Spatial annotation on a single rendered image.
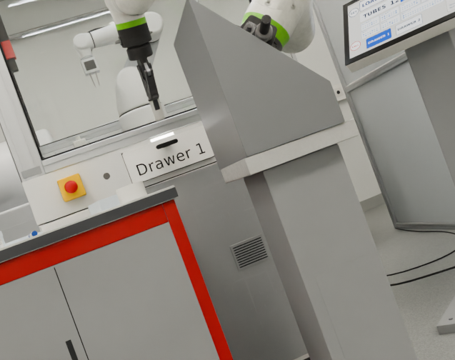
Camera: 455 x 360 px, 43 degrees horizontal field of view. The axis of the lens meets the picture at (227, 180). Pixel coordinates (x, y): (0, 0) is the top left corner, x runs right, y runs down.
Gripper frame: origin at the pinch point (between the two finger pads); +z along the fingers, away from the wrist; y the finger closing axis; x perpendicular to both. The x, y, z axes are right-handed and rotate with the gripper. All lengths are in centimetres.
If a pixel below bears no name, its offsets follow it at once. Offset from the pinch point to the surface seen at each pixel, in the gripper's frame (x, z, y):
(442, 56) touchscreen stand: 97, 10, 11
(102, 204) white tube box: -25.8, 16.0, 22.5
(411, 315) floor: 69, 103, 13
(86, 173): -27.0, 14.6, -7.6
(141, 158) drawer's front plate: -8.6, 15.0, -5.4
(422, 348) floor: 53, 92, 42
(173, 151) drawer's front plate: 2.1, 16.3, -4.9
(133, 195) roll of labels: -18.4, 8.8, 44.6
